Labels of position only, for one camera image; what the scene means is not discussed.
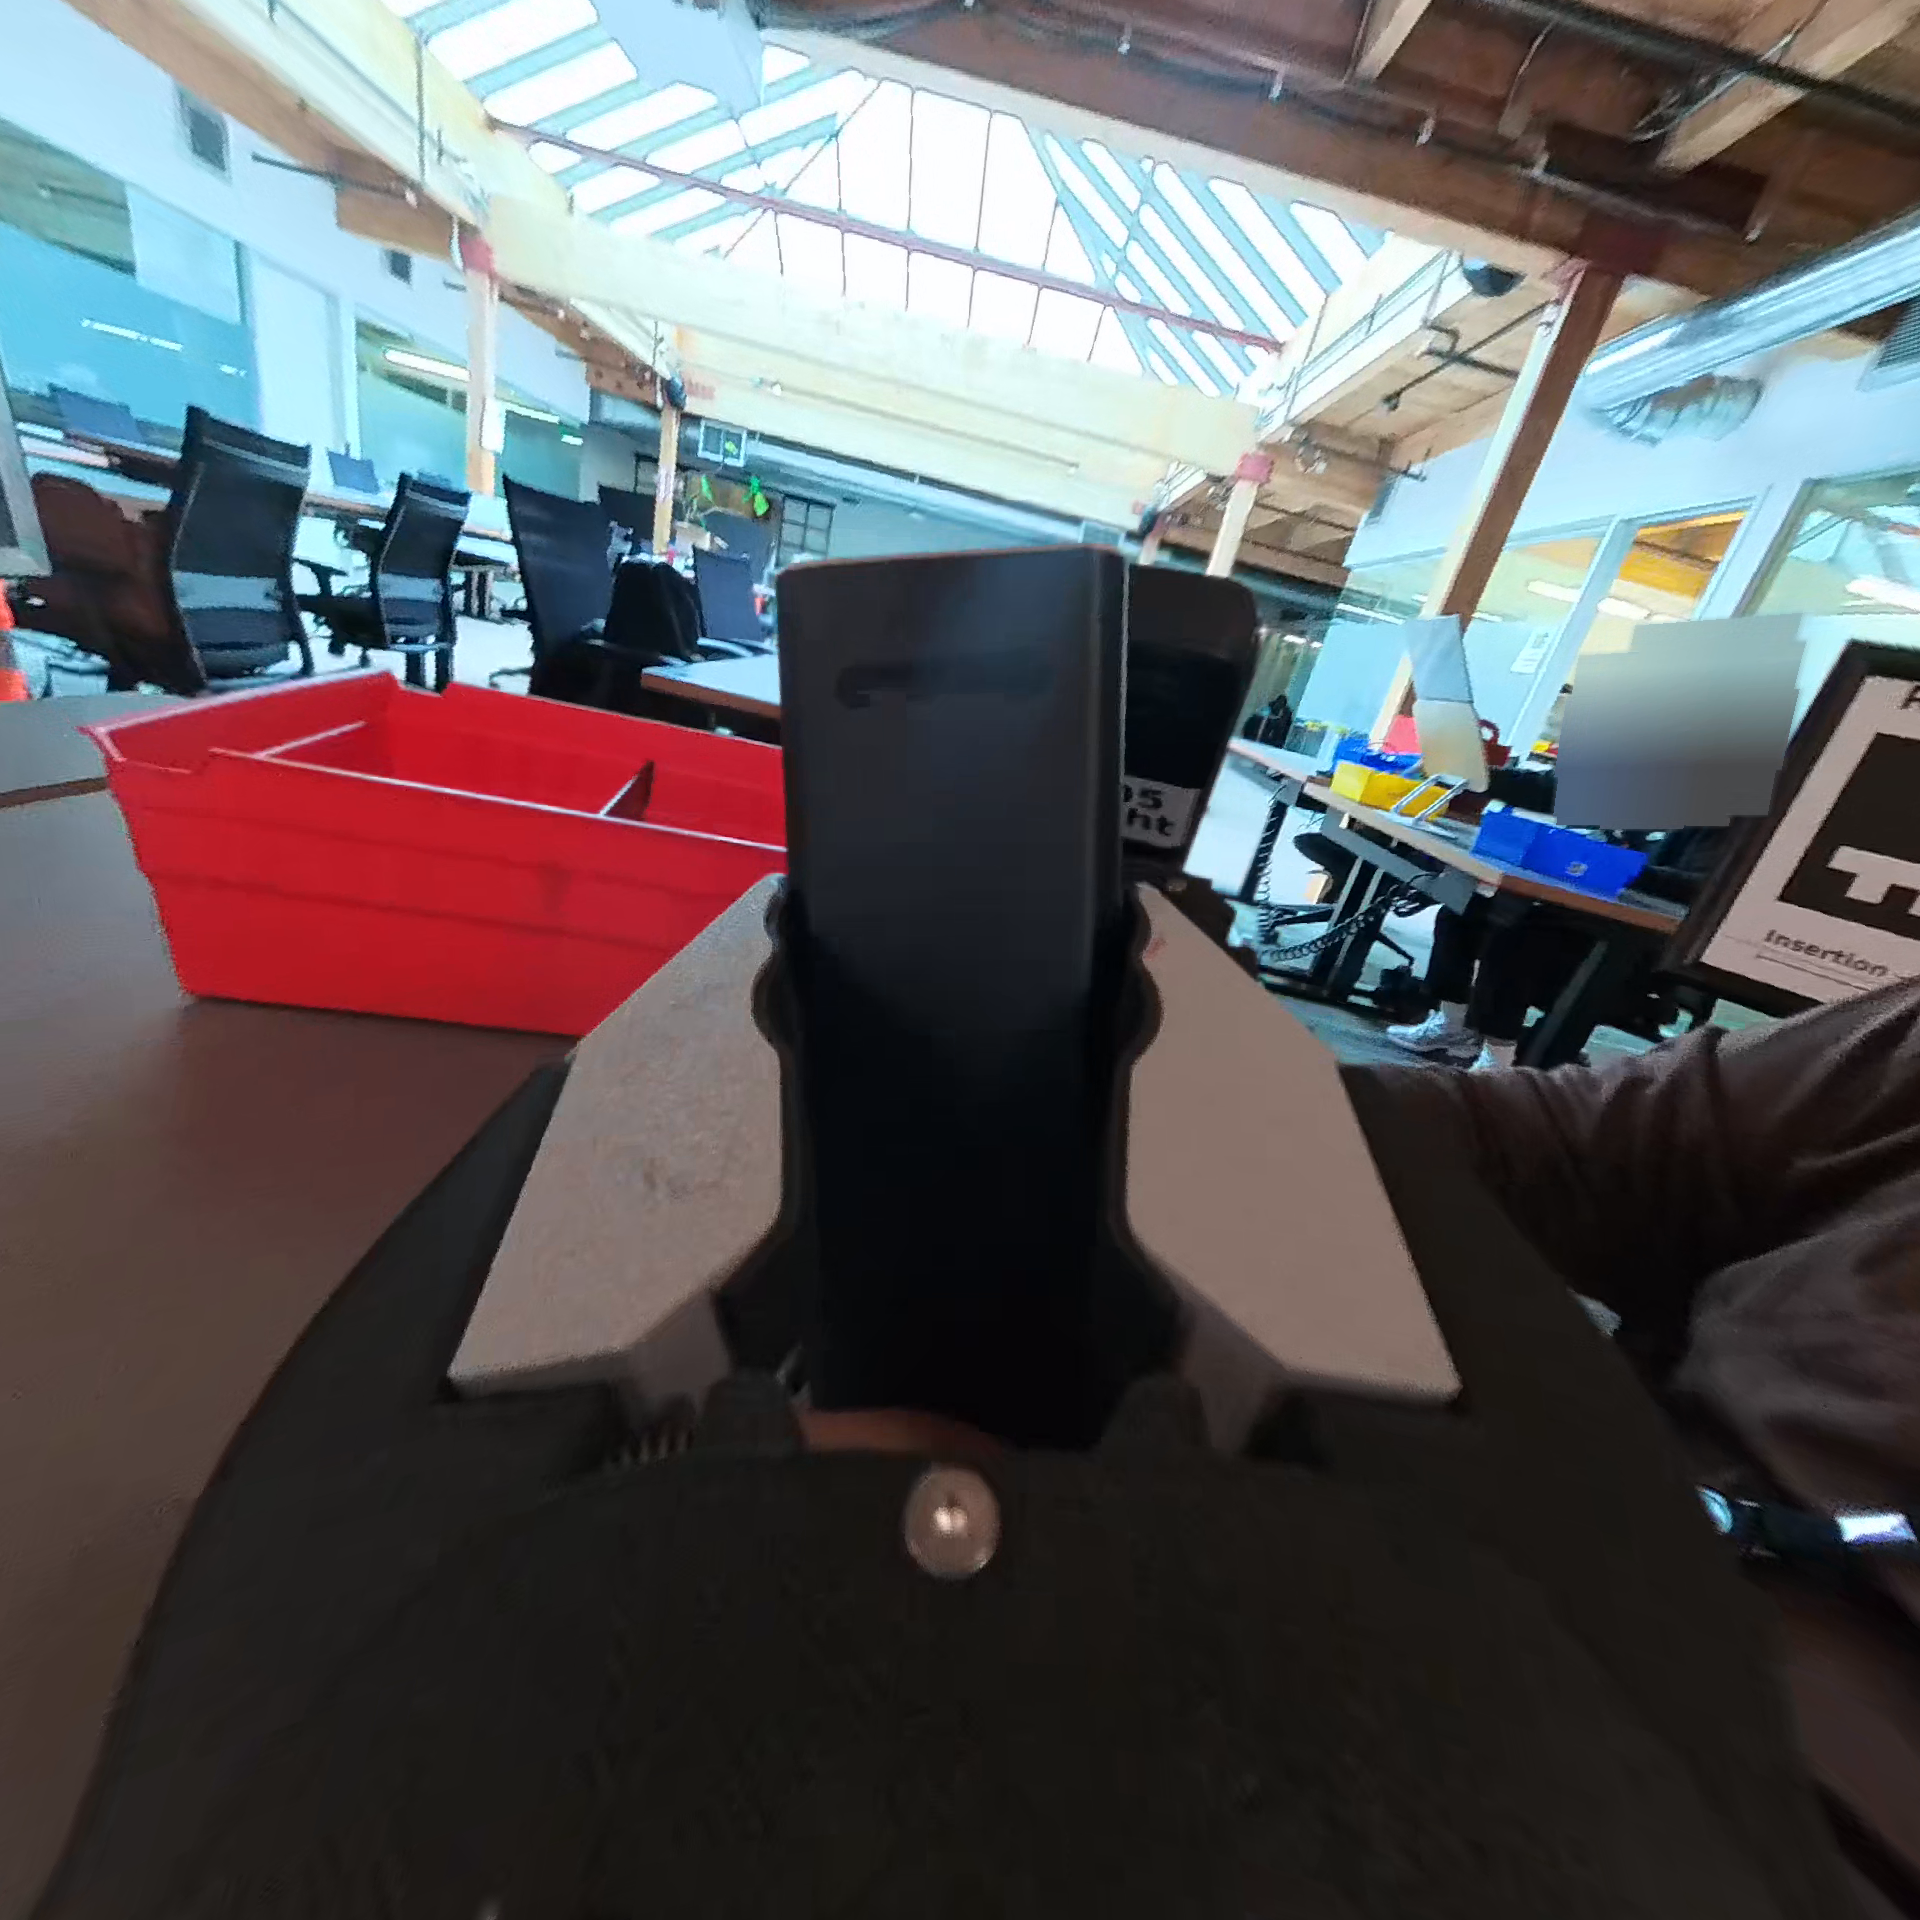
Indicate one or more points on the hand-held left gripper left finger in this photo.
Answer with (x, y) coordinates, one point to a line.
(630, 1200)

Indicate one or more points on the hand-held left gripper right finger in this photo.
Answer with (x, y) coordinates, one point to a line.
(1291, 1200)

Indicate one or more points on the red plastic bin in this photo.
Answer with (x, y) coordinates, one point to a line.
(376, 900)

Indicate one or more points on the person's right forearm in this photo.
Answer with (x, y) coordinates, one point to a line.
(1651, 1141)

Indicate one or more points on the yellow storage bin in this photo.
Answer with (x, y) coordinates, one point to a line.
(1371, 785)

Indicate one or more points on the wooden top desk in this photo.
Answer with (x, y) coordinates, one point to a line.
(1440, 846)

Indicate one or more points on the blue storage bin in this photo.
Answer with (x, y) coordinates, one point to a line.
(1558, 852)

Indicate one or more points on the black office chair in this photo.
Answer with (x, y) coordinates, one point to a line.
(563, 584)
(419, 557)
(234, 523)

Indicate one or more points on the black white marker sign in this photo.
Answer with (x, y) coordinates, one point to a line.
(1847, 840)

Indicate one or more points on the orange traffic cone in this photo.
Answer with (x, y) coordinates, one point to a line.
(11, 643)

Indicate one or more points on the silver air duct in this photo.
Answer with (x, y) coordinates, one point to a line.
(1772, 313)

